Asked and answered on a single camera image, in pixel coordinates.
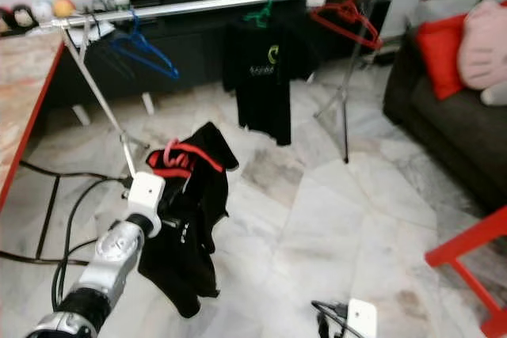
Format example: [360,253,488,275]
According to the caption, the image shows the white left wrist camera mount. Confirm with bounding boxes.
[127,172,167,218]

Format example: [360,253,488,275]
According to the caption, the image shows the white round plush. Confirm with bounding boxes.
[33,2,55,24]

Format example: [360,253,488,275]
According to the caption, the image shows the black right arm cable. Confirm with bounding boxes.
[311,300,351,338]

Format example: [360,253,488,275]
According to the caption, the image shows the dark electronics clutter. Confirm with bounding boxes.
[83,0,128,18]

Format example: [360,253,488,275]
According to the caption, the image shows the pink cat plush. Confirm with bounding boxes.
[457,0,507,107]

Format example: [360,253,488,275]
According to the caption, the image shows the blue plastic hanger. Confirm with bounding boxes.
[107,9,181,80]

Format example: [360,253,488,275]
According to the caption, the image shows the white lace sofa cover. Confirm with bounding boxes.
[412,0,472,30]

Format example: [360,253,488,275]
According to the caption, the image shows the green plastic hanger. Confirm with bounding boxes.
[244,0,274,28]

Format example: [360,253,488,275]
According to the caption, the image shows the white papers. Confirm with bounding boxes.
[75,20,120,40]

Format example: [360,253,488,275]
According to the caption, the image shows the orange round plush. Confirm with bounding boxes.
[52,0,76,19]

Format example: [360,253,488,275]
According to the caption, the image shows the red plastic stool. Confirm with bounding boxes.
[424,205,507,338]

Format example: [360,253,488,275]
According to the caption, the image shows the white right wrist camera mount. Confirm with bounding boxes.
[347,298,378,338]

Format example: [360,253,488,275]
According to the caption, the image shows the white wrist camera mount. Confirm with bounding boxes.
[347,298,378,338]
[127,172,167,218]

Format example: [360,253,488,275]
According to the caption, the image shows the red plastic hanger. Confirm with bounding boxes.
[309,0,383,51]
[147,139,224,179]

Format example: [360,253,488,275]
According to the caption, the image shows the silver metal clothes rack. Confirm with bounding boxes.
[59,0,395,180]

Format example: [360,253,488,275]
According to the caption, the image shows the dark grey fabric sofa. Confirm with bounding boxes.
[382,0,507,214]

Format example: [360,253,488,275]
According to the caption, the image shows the red cushion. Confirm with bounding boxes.
[416,13,472,101]

